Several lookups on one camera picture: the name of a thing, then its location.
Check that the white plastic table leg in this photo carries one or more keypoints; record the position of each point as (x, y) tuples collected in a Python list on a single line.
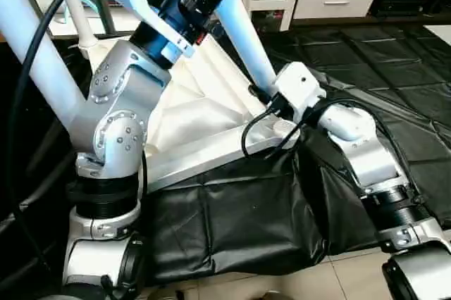
[(74, 4), (243, 32), (35, 39)]

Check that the white plastic table top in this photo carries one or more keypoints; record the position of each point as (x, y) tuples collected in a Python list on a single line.
[(197, 117)]

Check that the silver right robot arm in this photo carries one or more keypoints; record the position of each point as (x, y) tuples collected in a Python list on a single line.
[(366, 152)]

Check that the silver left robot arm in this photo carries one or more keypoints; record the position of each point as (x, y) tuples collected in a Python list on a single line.
[(113, 131)]

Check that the black work mat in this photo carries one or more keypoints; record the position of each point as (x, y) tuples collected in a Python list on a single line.
[(232, 222)]

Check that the white flat board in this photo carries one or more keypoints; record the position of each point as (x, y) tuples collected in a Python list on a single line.
[(440, 32)]

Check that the black left robot foot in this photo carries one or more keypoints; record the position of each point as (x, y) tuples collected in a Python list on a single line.
[(169, 297)]

